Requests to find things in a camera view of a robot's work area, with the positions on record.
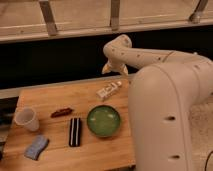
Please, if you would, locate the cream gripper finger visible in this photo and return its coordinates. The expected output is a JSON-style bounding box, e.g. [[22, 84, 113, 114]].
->
[[121, 66, 128, 76], [102, 63, 112, 74]]

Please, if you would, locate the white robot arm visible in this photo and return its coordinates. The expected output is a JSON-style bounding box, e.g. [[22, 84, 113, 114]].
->
[[102, 34, 213, 171]]

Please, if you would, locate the green ceramic bowl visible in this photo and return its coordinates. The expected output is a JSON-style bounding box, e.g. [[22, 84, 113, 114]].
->
[[87, 105, 121, 137]]

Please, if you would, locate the brown red snack wrapper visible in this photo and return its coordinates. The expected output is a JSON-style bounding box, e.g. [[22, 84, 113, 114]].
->
[[50, 108, 73, 118]]

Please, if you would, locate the wooden board table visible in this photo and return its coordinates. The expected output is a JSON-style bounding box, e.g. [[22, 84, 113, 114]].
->
[[0, 79, 135, 171]]

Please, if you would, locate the black white striped bar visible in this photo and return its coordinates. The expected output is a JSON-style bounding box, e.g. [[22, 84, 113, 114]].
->
[[69, 118, 81, 147]]

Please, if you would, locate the translucent plastic cup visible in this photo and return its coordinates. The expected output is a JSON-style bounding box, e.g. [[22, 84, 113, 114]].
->
[[14, 108, 39, 131]]

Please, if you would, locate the blue sponge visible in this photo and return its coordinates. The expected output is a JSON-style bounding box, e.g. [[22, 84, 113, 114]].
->
[[24, 135, 49, 160]]

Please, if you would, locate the metal window frame post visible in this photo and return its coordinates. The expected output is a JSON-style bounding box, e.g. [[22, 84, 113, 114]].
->
[[39, 0, 57, 36], [189, 0, 208, 23], [110, 0, 120, 31]]

